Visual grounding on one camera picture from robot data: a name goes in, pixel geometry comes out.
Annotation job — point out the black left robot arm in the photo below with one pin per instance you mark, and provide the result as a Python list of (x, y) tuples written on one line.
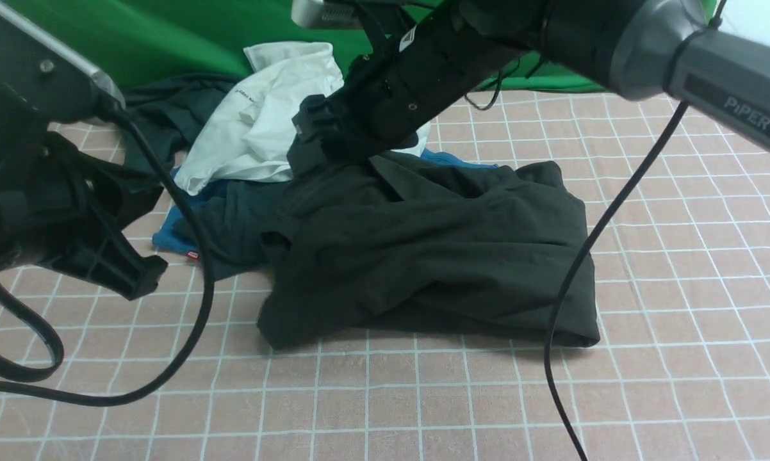
[(66, 211)]

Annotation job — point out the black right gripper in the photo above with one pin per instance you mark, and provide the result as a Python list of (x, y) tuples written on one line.
[(384, 102)]

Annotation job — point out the green backdrop cloth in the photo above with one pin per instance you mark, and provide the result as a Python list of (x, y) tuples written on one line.
[(139, 42)]

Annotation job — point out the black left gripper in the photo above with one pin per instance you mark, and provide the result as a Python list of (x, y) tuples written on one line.
[(68, 212)]

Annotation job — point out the blue shirt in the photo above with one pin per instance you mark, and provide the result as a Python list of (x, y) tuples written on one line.
[(180, 230)]

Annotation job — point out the dark gray long-sleeve shirt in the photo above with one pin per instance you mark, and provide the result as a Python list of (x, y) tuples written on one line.
[(397, 243)]

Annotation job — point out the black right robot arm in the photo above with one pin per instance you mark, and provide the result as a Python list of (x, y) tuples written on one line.
[(635, 49)]

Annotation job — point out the white shirt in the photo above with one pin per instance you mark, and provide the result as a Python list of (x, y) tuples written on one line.
[(248, 135)]

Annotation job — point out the dark teal shirt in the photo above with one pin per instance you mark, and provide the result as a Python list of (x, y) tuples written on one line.
[(171, 114)]

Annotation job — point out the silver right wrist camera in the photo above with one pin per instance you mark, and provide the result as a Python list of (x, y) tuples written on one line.
[(345, 15)]

